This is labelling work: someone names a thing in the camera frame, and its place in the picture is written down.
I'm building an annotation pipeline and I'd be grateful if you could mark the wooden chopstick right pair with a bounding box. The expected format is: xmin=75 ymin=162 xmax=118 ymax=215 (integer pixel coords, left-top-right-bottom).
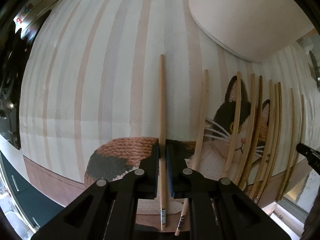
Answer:
xmin=253 ymin=82 xmax=282 ymax=204

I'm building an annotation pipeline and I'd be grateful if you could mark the wooden chopstick beside gripper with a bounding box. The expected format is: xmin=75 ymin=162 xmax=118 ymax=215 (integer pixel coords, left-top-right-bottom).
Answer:
xmin=175 ymin=69 xmax=209 ymax=236

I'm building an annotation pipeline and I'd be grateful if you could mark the wooden chopstick right group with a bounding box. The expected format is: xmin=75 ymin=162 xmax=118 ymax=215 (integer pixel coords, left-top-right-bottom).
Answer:
xmin=249 ymin=80 xmax=275 ymax=200

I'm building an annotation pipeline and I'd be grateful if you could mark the dark wooden chopstick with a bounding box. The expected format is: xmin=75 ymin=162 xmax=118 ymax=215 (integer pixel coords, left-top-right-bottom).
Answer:
xmin=242 ymin=75 xmax=263 ymax=190

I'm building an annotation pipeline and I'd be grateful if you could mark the wooden chopstick on cat face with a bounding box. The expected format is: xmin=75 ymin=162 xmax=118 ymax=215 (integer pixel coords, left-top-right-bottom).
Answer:
xmin=234 ymin=73 xmax=256 ymax=186

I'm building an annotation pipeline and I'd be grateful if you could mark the striped cat placemat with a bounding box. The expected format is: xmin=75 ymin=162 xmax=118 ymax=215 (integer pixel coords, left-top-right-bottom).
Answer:
xmin=18 ymin=0 xmax=320 ymax=227

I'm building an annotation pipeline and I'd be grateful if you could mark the white utensil holder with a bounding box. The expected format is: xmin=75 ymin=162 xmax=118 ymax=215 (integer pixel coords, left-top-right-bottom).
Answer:
xmin=189 ymin=0 xmax=314 ymax=62

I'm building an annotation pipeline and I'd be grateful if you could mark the black gas stove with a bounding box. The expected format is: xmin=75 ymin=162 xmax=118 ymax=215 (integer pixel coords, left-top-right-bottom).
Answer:
xmin=1 ymin=0 xmax=29 ymax=150

